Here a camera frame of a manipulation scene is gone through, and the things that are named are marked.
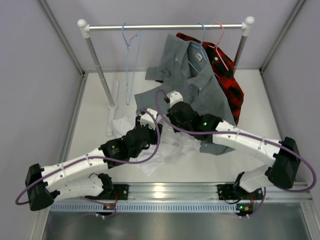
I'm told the white shirt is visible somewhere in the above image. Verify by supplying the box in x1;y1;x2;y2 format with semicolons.
112;116;201;177

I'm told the light blue hanger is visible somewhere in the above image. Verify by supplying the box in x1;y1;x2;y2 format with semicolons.
121;22;142;106

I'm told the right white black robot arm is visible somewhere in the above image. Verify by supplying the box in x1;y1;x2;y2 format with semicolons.
166;101;301;199

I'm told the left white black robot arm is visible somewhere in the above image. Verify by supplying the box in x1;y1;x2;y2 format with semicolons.
25;122;163;211

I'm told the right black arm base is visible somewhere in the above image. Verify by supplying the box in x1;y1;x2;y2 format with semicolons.
217;183;265;219

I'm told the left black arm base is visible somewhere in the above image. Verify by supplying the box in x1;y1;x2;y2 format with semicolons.
108;184;129;201

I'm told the grey button-up shirt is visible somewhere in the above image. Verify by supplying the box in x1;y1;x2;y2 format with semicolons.
134;33;240;156

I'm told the red black plaid shirt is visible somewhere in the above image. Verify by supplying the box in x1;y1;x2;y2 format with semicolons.
175;32;245;126

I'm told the blue hanger holding grey shirt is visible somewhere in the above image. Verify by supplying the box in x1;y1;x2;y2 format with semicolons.
187;21;209;74

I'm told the white metal clothes rack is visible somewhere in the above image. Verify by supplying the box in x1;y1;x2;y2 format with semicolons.
77;16;255;136

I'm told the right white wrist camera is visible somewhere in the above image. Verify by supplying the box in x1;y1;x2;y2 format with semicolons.
164;90;184;106

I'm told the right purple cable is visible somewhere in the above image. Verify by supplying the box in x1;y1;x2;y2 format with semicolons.
154;89;316;221

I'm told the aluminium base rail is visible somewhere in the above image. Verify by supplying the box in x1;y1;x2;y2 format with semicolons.
39;181;313;201

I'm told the slotted grey cable duct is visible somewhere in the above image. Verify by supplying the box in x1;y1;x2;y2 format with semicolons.
50;201;240;213

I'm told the pink wire hanger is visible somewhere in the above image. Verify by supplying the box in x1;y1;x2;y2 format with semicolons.
209;21;229;72

